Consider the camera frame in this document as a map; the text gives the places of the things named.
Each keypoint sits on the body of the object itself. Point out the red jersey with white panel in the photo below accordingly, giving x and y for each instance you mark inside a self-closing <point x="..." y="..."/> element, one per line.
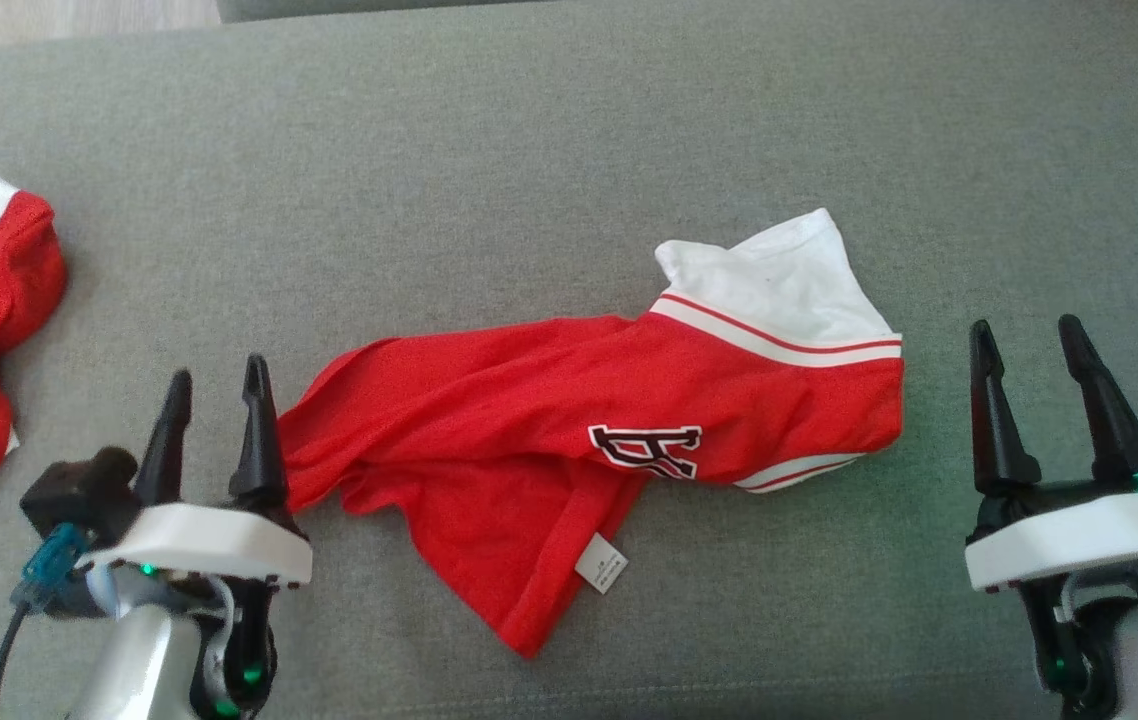
<point x="489" y="420"/>

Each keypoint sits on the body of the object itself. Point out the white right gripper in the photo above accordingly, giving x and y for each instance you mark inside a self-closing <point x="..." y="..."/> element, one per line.
<point x="1079" y="535"/>

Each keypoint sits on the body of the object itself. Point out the large grey sofa seat cushion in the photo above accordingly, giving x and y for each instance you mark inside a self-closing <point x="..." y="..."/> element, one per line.
<point x="569" y="150"/>

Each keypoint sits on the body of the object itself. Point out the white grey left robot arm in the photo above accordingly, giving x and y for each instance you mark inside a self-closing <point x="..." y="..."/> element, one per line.
<point x="134" y="670"/>

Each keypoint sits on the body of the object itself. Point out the small grey sofa seat cushion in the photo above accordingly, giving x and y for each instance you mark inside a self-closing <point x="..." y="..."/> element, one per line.
<point x="379" y="8"/>

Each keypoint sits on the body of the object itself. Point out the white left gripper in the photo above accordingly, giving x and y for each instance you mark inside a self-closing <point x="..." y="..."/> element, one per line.
<point x="199" y="545"/>

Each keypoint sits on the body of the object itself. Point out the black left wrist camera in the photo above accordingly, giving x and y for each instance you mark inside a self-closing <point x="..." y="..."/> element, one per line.
<point x="79" y="490"/>

